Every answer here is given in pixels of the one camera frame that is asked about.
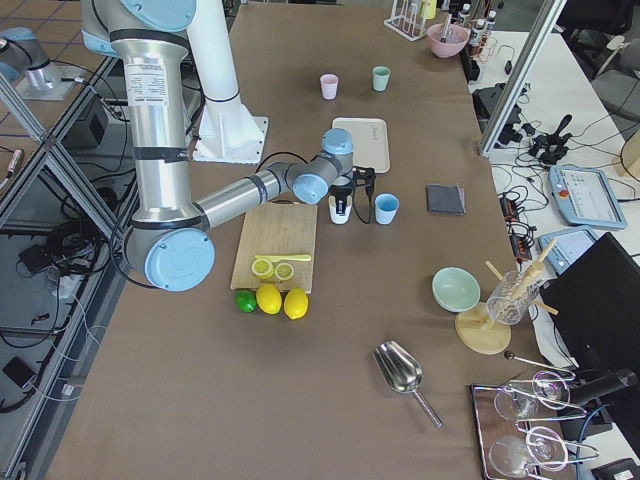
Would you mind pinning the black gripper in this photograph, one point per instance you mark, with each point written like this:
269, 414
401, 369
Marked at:
341, 193

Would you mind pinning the cream white cup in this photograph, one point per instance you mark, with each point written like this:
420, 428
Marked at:
338, 219

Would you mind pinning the pink cup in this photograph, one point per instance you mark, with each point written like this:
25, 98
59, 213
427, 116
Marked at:
329, 86

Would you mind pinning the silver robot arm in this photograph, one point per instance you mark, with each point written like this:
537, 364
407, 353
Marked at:
184, 101
23, 55

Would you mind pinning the cream rabbit tray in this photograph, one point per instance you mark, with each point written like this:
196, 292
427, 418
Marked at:
370, 141

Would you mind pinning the blue cup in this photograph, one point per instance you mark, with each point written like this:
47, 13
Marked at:
386, 208

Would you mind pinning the wooden cutting board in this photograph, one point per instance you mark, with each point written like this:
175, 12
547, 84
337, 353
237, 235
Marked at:
277, 229

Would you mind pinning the halved lemon right piece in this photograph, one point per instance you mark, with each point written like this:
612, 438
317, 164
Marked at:
284, 271

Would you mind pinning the yellow plastic knife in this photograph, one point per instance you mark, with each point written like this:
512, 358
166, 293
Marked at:
279, 258

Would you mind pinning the grey folded cloth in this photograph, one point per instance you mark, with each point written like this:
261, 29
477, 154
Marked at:
445, 199

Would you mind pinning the yellow lemon right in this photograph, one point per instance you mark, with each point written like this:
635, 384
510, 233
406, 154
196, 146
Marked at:
296, 304

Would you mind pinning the yellow lemon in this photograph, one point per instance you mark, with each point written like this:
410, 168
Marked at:
296, 304
269, 299

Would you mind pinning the yellow lemon left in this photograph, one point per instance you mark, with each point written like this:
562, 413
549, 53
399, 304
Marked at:
269, 299

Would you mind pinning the green cup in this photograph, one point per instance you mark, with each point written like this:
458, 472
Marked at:
380, 78

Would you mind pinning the green lime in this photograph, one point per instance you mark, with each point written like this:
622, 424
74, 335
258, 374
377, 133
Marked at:
246, 301

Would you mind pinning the green bowl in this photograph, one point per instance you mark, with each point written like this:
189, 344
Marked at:
455, 289

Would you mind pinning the metal scoop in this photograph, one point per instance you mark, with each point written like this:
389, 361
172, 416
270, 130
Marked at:
403, 373

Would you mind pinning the wooden cup stand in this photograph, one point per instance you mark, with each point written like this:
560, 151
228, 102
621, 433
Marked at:
484, 335

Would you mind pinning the clear textured glass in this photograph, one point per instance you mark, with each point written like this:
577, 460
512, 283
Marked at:
511, 299

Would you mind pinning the pink bowl with ice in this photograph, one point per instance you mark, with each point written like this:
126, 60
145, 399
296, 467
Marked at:
449, 44

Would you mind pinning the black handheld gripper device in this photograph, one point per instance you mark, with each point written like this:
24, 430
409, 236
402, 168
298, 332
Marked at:
550, 148

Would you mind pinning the yellow cup on rack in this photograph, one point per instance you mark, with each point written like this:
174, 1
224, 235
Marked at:
429, 9

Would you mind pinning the small teach pendant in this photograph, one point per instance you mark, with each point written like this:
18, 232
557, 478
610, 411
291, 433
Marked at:
570, 244

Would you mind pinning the large teach pendant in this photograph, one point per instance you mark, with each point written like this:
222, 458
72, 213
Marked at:
584, 197

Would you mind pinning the black laptop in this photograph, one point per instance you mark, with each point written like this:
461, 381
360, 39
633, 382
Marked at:
597, 299

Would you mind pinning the upper wine glass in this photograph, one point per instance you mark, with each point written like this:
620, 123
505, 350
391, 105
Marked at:
519, 400

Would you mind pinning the lower wine glass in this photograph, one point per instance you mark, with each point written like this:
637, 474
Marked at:
523, 457

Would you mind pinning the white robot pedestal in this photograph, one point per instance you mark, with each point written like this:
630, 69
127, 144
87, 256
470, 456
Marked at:
227, 132

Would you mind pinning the white wire cup rack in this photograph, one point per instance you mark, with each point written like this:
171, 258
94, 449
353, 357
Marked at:
406, 19

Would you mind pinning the aluminium frame post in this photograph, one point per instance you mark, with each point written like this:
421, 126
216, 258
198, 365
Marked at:
542, 27

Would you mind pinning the wire wine glass rack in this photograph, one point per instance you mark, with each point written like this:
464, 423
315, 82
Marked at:
517, 427

